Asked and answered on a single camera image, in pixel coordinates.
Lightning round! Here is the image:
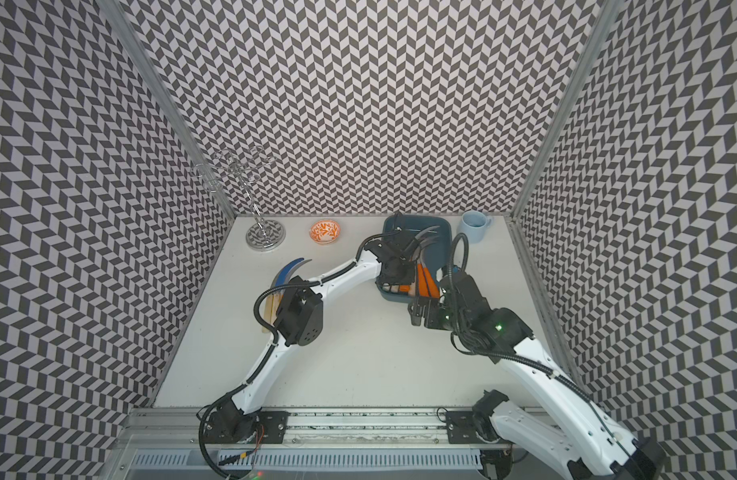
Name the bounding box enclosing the light blue mug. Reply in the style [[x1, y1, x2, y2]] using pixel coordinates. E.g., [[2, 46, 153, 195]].
[[457, 211, 492, 244]]

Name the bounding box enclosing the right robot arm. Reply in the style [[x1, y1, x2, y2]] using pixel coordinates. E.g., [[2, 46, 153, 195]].
[[408, 271, 666, 479]]

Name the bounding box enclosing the dark blue storage tray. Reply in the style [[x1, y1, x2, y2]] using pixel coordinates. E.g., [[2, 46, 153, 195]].
[[377, 213, 452, 303]]

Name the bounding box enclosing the chrome mug tree stand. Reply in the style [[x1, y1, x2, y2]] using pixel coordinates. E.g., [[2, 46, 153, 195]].
[[194, 144, 286, 252]]

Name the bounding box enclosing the orange patterned small bowl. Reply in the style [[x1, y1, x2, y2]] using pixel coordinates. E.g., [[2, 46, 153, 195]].
[[310, 219, 342, 245]]

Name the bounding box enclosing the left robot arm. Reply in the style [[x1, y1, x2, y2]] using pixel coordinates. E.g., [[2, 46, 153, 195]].
[[198, 229, 425, 444]]

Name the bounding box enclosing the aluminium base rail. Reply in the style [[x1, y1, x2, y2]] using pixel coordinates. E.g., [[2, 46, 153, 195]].
[[112, 406, 621, 452]]

